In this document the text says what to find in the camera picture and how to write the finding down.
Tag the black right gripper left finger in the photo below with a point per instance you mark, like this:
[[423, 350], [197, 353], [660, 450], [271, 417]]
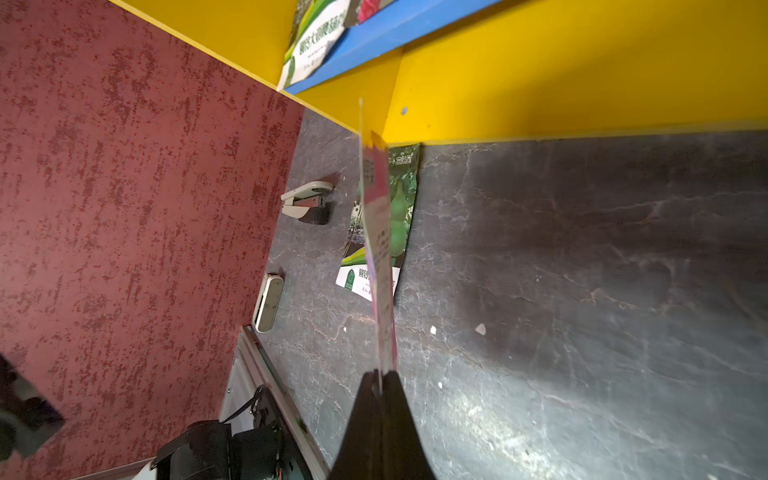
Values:
[[360, 456]]

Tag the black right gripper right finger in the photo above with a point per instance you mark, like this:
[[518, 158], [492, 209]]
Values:
[[403, 456]]

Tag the green gourd seed bag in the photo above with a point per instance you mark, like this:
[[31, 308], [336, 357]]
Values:
[[353, 275]]

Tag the aster seed bag top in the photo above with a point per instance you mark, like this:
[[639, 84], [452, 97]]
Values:
[[375, 199]]

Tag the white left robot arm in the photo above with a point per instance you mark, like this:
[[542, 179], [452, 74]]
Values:
[[228, 450]]

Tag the yellow shelf unit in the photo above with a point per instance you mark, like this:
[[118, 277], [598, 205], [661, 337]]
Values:
[[442, 72]]

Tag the green seed bag lower left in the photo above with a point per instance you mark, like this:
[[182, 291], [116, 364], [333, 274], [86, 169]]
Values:
[[317, 26]]

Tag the pink flower seed bag lower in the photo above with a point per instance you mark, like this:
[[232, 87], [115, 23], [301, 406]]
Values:
[[369, 8]]

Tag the white stapler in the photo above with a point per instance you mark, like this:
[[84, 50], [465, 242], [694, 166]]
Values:
[[307, 203]]

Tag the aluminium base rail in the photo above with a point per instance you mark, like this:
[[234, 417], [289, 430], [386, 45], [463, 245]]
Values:
[[252, 368]]

